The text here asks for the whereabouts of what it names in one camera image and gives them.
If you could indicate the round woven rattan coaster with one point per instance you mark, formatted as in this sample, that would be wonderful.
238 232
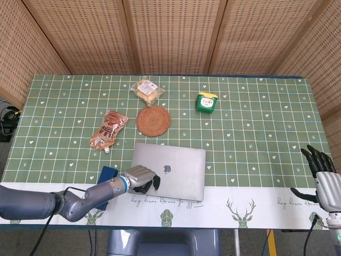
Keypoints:
153 121

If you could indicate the green checked tablecloth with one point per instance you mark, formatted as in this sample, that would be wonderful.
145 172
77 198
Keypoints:
253 138

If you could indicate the green lidded container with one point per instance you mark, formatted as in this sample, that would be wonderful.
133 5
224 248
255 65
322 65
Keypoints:
207 102

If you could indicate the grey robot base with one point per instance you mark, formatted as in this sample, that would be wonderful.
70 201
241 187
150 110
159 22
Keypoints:
162 242

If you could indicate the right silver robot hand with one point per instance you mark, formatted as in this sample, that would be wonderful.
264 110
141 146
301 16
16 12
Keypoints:
329 186

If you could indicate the silver laptop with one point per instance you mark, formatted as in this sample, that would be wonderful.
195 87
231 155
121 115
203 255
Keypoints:
181 165

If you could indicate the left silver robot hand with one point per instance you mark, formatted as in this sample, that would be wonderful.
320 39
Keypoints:
138 174

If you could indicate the packaged bread in clear bag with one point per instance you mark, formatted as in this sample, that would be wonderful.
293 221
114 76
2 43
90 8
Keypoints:
146 90

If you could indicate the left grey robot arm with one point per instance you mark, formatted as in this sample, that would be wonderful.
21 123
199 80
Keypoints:
80 200

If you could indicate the dark blue rectangular box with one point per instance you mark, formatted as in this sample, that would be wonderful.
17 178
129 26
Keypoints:
107 173

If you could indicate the orange drink pouch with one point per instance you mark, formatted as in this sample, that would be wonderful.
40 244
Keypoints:
108 128

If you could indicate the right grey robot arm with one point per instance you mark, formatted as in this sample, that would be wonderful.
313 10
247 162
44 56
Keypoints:
335 232

